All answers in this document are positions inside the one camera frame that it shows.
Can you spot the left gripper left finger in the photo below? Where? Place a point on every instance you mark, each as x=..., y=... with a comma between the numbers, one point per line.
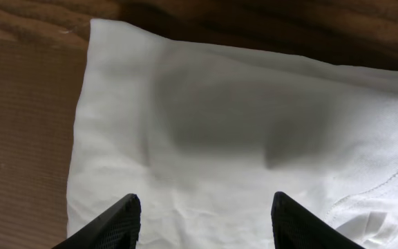
x=116, y=228

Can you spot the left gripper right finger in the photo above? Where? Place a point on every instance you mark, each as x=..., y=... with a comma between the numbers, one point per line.
x=295, y=227

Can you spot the white t-shirt with black tag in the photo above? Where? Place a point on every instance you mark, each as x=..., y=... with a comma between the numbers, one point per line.
x=205, y=135

